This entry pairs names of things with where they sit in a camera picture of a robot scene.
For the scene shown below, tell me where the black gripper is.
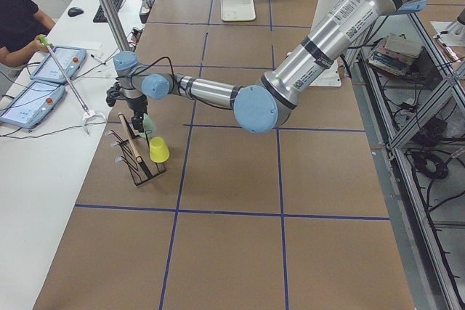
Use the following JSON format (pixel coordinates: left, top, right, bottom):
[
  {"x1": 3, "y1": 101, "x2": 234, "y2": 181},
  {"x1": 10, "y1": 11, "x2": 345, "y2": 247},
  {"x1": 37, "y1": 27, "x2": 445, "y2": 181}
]
[{"x1": 127, "y1": 96, "x2": 148, "y2": 132}]

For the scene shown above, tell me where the light green cup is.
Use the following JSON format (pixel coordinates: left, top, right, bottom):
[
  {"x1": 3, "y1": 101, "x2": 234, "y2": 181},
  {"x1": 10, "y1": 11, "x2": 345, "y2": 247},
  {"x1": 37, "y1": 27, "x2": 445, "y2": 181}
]
[{"x1": 142, "y1": 113, "x2": 157, "y2": 139}]

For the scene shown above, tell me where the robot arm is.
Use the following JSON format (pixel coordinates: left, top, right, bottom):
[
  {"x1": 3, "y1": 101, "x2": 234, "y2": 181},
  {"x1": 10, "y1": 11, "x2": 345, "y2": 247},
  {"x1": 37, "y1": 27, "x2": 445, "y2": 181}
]
[{"x1": 106, "y1": 0, "x2": 426, "y2": 134}]

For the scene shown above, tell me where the yellow cup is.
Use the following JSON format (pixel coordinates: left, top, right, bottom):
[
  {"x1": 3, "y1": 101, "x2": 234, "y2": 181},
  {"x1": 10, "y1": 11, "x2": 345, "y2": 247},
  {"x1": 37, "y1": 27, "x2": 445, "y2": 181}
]
[{"x1": 149, "y1": 136, "x2": 170, "y2": 163}]

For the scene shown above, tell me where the white bear tray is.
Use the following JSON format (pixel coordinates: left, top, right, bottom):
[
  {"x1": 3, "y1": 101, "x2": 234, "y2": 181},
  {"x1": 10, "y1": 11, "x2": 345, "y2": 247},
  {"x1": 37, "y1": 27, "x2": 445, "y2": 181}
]
[{"x1": 220, "y1": 0, "x2": 256, "y2": 22}]

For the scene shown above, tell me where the long reach grabber stick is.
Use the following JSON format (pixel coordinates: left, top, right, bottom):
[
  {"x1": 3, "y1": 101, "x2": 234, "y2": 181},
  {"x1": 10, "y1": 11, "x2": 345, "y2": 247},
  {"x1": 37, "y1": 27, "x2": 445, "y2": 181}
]
[{"x1": 39, "y1": 35, "x2": 106, "y2": 135}]

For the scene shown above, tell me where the black marker pen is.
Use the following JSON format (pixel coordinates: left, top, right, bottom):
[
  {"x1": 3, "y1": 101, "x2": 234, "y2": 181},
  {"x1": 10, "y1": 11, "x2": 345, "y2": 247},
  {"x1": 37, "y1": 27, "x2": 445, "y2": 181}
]
[{"x1": 90, "y1": 54, "x2": 106, "y2": 65}]

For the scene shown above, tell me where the far teach pendant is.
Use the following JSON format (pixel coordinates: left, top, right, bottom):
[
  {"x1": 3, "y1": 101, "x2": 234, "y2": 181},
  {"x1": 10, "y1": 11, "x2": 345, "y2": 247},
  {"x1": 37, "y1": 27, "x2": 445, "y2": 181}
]
[{"x1": 31, "y1": 46, "x2": 86, "y2": 84}]

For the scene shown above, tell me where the teach pendant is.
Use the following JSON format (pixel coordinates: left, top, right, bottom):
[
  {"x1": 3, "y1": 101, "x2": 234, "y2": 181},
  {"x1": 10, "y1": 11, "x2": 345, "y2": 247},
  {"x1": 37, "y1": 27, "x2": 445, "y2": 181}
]
[
  {"x1": 31, "y1": 46, "x2": 86, "y2": 84},
  {"x1": 1, "y1": 81, "x2": 65, "y2": 129}
]

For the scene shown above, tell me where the near teach pendant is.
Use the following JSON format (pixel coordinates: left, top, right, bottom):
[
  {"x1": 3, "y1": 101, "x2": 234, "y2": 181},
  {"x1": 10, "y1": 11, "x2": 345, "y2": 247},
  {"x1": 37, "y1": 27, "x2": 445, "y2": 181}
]
[{"x1": 1, "y1": 81, "x2": 65, "y2": 129}]

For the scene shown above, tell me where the black computer mouse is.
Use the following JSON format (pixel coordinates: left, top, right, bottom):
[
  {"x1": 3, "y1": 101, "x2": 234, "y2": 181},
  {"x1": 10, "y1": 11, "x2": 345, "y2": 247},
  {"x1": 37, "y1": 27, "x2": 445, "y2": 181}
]
[{"x1": 67, "y1": 7, "x2": 84, "y2": 17}]

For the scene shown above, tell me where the black keyboard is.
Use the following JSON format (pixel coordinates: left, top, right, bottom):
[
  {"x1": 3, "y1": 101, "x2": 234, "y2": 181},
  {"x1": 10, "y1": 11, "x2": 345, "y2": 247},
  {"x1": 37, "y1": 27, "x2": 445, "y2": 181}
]
[{"x1": 92, "y1": 0, "x2": 128, "y2": 23}]

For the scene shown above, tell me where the person in black shirt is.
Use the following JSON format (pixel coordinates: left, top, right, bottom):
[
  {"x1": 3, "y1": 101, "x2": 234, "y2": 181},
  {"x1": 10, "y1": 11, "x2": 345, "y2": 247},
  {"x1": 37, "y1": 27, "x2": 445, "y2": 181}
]
[{"x1": 1, "y1": 0, "x2": 55, "y2": 68}]

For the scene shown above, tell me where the stack of books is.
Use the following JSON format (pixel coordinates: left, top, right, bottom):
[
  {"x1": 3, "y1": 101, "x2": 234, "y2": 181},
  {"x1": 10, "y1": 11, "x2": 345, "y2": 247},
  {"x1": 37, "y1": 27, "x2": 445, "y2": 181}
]
[{"x1": 367, "y1": 33, "x2": 422, "y2": 76}]

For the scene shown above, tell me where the black wire cup rack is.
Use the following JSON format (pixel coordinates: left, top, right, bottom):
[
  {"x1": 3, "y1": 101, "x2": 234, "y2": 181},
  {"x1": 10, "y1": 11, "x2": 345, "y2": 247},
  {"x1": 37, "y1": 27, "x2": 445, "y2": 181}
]
[{"x1": 106, "y1": 113, "x2": 166, "y2": 187}]

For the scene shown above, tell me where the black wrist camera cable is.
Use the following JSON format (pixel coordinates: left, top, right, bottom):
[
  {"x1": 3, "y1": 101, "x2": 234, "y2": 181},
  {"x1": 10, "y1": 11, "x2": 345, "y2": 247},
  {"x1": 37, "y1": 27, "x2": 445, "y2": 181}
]
[{"x1": 115, "y1": 56, "x2": 193, "y2": 100}]

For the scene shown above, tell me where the aluminium frame post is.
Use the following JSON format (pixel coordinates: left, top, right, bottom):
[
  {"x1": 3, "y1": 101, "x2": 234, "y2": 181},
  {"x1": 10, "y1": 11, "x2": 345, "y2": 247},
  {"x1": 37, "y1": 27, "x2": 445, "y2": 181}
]
[{"x1": 99, "y1": 0, "x2": 129, "y2": 52}]

